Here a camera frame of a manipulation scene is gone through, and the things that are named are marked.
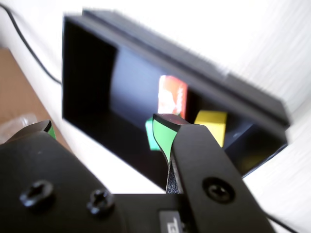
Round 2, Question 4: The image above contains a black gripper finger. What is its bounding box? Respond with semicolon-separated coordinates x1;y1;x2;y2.
0;120;129;233
152;113;277;233

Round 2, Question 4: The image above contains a yellow wooden cube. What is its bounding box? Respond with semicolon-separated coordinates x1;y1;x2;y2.
194;110;228;148

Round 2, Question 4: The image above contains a green wooden cube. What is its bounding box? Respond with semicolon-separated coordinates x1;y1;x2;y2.
145;116;162;151

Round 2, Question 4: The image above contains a red carton box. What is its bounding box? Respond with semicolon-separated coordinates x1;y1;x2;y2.
157;75;189;119

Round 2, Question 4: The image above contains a large brown cardboard box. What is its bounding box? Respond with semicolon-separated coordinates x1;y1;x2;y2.
0;47;71;151

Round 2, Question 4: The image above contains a black cardboard box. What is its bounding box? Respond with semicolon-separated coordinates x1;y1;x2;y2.
62;15;289;192

